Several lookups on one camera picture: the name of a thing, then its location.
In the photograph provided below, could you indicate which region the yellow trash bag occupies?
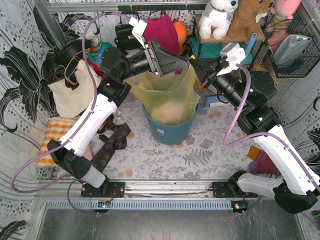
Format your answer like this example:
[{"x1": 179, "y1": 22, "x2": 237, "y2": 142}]
[{"x1": 125, "y1": 63, "x2": 200, "y2": 126}]

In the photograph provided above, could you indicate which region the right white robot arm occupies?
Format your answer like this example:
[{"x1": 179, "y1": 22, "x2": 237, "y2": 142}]
[{"x1": 189, "y1": 57, "x2": 320, "y2": 214}]

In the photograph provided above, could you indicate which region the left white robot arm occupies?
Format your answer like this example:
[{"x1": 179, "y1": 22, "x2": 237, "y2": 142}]
[{"x1": 47, "y1": 39, "x2": 187, "y2": 198}]

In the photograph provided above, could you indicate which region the teal trash bin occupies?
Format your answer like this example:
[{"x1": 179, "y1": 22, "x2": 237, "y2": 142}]
[{"x1": 141, "y1": 102, "x2": 201, "y2": 146}]

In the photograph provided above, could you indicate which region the cream tote bag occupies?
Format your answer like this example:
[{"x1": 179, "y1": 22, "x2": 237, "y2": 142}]
[{"x1": 48, "y1": 59, "x2": 94, "y2": 119}]

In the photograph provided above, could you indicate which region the teal folded cloth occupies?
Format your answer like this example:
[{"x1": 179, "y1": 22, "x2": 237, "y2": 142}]
[{"x1": 188, "y1": 37, "x2": 222, "y2": 59}]

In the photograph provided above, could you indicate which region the black leather handbag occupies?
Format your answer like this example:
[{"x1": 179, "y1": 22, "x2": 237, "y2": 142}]
[{"x1": 114, "y1": 20, "x2": 141, "y2": 55}]

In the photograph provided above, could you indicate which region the magenta knit hat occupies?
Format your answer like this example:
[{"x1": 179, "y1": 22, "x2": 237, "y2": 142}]
[{"x1": 144, "y1": 14, "x2": 180, "y2": 55}]

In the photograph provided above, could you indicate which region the orange plush toy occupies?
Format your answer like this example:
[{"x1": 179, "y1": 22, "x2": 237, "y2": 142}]
[{"x1": 173, "y1": 21, "x2": 187, "y2": 52}]

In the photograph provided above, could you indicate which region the colourful striped cloth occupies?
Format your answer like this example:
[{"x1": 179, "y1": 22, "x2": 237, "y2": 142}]
[{"x1": 85, "y1": 41, "x2": 112, "y2": 71}]

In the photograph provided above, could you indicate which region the white plush dog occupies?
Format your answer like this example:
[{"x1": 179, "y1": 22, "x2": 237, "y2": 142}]
[{"x1": 199, "y1": 0, "x2": 239, "y2": 40}]

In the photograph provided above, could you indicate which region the brown teddy bear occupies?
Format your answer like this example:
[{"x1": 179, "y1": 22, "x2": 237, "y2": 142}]
[{"x1": 227, "y1": 0, "x2": 275, "y2": 39}]

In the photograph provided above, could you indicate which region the wooden shelf rack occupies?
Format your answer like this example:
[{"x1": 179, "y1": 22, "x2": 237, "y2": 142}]
[{"x1": 192, "y1": 13, "x2": 267, "y2": 58}]

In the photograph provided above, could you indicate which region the silver foil pouch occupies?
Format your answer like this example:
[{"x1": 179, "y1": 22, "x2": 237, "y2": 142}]
[{"x1": 273, "y1": 34, "x2": 312, "y2": 65}]

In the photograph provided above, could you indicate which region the black round hat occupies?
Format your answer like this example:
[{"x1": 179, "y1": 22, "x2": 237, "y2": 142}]
[{"x1": 54, "y1": 39, "x2": 83, "y2": 67}]

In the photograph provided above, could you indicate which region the dark patterned necktie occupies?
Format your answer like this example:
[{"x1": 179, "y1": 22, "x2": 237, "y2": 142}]
[{"x1": 91, "y1": 115, "x2": 131, "y2": 173}]

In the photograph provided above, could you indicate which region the purple orange sock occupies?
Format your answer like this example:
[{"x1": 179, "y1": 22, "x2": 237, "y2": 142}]
[{"x1": 247, "y1": 145, "x2": 280, "y2": 175}]

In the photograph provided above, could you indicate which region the pink plush toy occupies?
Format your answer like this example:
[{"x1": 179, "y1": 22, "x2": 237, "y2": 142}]
[{"x1": 265, "y1": 0, "x2": 301, "y2": 32}]

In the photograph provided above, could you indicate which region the orange checked towel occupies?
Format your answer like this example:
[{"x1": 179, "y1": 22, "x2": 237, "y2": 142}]
[{"x1": 37, "y1": 118, "x2": 77, "y2": 169}]

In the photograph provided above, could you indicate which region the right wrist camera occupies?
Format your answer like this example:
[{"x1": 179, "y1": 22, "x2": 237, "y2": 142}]
[{"x1": 217, "y1": 42, "x2": 246, "y2": 76}]

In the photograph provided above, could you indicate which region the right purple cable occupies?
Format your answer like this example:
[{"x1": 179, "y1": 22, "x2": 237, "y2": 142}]
[{"x1": 222, "y1": 63, "x2": 320, "y2": 230}]

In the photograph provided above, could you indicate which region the purple cable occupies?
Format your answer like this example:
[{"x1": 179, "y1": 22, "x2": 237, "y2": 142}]
[
  {"x1": 10, "y1": 11, "x2": 133, "y2": 216},
  {"x1": 222, "y1": 63, "x2": 320, "y2": 230}
]

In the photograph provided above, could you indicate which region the black wire basket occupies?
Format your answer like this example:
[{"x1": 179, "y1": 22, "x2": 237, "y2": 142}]
[{"x1": 261, "y1": 12, "x2": 320, "y2": 79}]

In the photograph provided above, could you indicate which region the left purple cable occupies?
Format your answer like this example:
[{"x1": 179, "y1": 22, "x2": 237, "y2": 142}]
[{"x1": 10, "y1": 11, "x2": 133, "y2": 216}]

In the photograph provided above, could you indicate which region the metal base rail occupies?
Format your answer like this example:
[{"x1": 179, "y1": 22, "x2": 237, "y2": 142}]
[{"x1": 37, "y1": 179, "x2": 307, "y2": 211}]

